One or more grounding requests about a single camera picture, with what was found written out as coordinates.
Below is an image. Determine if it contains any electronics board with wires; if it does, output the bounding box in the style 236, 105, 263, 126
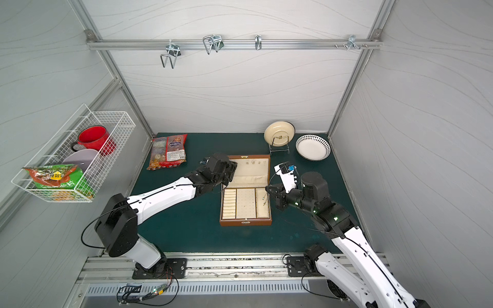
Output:
115, 284, 178, 307

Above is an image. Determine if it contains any aluminium top rail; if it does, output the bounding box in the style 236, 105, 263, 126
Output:
87, 38, 383, 51

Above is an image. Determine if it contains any cream plate on stand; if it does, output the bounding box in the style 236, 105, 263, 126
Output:
264, 121, 295, 147

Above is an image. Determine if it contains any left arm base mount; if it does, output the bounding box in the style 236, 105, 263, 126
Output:
132, 258, 187, 280

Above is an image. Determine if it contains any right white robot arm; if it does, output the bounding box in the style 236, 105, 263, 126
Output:
266, 164, 429, 307

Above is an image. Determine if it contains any small metal hook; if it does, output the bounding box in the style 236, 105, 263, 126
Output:
254, 35, 262, 51

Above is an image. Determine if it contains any metal double hook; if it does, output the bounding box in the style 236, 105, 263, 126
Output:
160, 41, 181, 69

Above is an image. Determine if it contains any grey plate in basket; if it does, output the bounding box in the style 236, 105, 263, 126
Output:
62, 149, 103, 173

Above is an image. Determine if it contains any metal hook centre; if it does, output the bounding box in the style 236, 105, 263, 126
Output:
202, 35, 224, 55

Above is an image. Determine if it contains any white wire wall basket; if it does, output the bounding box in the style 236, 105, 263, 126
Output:
12, 105, 136, 203

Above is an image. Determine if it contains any white bowl dotted rim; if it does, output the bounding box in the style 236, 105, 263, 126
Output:
295, 134, 331, 161

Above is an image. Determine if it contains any brown wooden jewelry box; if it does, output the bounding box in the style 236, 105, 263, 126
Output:
220, 155, 272, 227

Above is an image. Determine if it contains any wire plate stand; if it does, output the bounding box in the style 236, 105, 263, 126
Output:
268, 135, 290, 155

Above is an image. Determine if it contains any red enamel mug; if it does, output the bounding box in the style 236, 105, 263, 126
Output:
70, 125, 117, 156

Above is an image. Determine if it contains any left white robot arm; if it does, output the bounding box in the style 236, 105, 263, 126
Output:
94, 153, 238, 272

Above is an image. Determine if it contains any green snack bag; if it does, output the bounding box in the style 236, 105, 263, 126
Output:
23, 164, 95, 202

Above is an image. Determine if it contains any red candy bag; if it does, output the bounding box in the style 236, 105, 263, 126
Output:
147, 134, 187, 170

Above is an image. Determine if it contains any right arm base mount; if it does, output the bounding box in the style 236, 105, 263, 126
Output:
281, 244, 329, 278

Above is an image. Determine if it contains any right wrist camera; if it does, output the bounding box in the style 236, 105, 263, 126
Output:
274, 162, 297, 193

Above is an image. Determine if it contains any metal bracket hook right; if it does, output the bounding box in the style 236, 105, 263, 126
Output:
334, 35, 368, 51

